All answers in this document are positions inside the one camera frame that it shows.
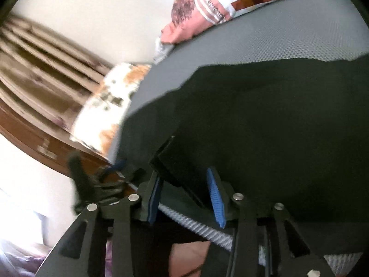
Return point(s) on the black pants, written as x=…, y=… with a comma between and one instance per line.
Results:
x=259, y=121

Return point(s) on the grey mesh mat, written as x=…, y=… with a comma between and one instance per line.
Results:
x=259, y=34

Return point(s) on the pink printed pillow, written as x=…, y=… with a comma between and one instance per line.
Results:
x=187, y=20

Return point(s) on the beige patterned curtain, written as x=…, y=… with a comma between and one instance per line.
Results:
x=43, y=63

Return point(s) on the brown wooden frame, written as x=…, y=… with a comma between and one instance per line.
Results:
x=26, y=137

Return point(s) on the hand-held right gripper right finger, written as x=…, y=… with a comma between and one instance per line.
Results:
x=216, y=199

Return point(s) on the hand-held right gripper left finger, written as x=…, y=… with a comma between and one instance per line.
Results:
x=154, y=200

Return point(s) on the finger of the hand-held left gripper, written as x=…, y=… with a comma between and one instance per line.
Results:
x=118, y=166

